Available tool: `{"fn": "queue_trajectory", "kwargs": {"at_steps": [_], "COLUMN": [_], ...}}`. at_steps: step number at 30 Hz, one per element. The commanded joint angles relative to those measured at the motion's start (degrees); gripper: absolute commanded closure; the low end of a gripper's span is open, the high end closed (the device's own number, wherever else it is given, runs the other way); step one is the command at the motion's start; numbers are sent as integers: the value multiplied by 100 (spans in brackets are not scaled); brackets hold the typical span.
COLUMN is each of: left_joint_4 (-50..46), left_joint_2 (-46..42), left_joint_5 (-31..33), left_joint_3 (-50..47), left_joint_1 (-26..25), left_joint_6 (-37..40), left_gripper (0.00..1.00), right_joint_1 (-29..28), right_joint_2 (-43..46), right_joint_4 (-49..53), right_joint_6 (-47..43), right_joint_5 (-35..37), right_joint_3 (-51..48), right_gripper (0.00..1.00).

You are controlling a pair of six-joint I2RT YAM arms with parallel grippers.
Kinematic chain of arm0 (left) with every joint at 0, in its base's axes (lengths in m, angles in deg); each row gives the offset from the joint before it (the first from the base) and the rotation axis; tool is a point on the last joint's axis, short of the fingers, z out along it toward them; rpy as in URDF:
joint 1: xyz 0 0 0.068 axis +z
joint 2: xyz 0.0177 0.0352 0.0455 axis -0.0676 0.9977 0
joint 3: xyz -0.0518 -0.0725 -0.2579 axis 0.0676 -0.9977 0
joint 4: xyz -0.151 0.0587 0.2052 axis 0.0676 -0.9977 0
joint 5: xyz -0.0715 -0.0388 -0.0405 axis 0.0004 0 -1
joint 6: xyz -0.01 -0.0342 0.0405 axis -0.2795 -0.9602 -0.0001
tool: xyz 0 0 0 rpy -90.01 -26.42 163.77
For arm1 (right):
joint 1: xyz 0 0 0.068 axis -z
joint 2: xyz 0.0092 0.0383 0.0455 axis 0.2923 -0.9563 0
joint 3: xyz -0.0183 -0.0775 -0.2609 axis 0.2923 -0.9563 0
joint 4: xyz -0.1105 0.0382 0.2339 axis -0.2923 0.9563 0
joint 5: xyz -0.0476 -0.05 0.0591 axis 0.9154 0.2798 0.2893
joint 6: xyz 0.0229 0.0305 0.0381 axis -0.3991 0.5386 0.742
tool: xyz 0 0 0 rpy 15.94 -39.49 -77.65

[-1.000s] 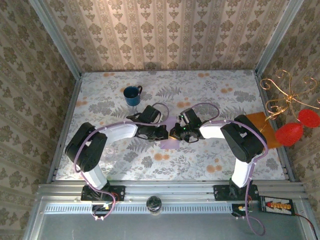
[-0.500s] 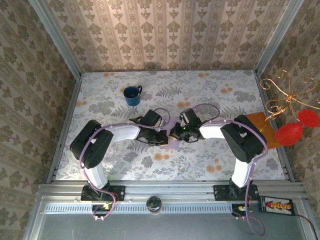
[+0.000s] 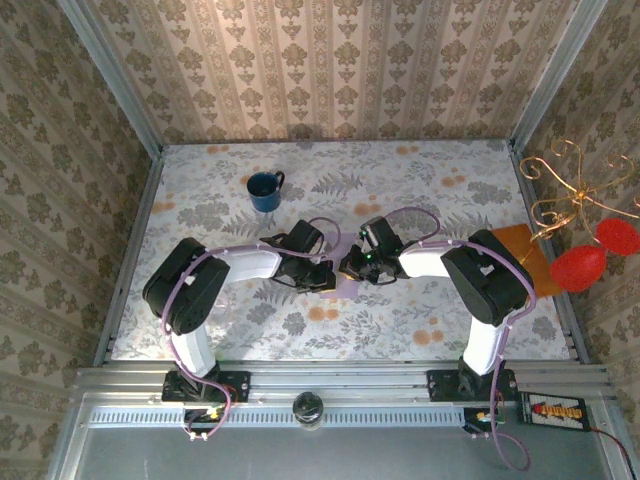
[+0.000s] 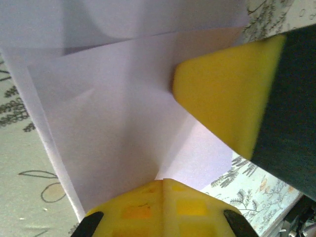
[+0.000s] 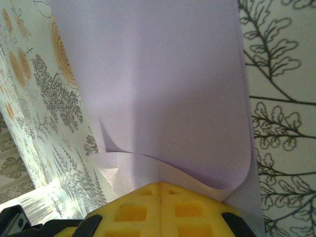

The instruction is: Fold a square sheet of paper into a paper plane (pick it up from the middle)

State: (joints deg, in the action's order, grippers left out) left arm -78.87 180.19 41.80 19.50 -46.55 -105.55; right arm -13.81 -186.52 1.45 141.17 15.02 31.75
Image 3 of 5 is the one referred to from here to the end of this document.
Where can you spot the brown wooden board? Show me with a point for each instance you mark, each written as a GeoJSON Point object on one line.
{"type": "Point", "coordinates": [540, 270]}

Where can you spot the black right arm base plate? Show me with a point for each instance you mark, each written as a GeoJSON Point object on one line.
{"type": "Point", "coordinates": [442, 385]}

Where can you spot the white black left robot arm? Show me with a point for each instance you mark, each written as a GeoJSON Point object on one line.
{"type": "Point", "coordinates": [185, 295]}

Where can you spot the dark blue mug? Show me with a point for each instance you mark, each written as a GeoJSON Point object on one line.
{"type": "Point", "coordinates": [262, 192]}

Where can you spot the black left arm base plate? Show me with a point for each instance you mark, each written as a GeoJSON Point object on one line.
{"type": "Point", "coordinates": [240, 385]}

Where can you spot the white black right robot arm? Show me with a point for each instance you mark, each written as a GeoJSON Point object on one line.
{"type": "Point", "coordinates": [485, 280]}

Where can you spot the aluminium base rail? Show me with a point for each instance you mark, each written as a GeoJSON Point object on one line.
{"type": "Point", "coordinates": [340, 382]}

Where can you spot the small black circuit board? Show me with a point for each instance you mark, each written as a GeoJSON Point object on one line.
{"type": "Point", "coordinates": [200, 419]}
{"type": "Point", "coordinates": [482, 419]}

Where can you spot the black round knob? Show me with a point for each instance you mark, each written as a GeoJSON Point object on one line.
{"type": "Point", "coordinates": [307, 406]}

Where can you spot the aluminium frame post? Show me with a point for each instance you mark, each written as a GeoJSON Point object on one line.
{"type": "Point", "coordinates": [555, 75]}
{"type": "Point", "coordinates": [112, 75]}

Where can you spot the large red egg ornament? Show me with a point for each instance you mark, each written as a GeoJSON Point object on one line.
{"type": "Point", "coordinates": [577, 267]}

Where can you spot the clear drinking glass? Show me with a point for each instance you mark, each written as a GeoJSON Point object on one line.
{"type": "Point", "coordinates": [224, 307]}

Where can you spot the small red egg ornament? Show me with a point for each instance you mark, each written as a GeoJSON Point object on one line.
{"type": "Point", "coordinates": [617, 236]}

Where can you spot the black power distribution board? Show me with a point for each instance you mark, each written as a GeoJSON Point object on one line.
{"type": "Point", "coordinates": [552, 420]}

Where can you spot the aluminium frame side rail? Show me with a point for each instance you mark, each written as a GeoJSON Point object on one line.
{"type": "Point", "coordinates": [130, 260]}
{"type": "Point", "coordinates": [575, 330]}

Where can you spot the lavender paper sheet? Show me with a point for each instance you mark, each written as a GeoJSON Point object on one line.
{"type": "Point", "coordinates": [345, 291]}

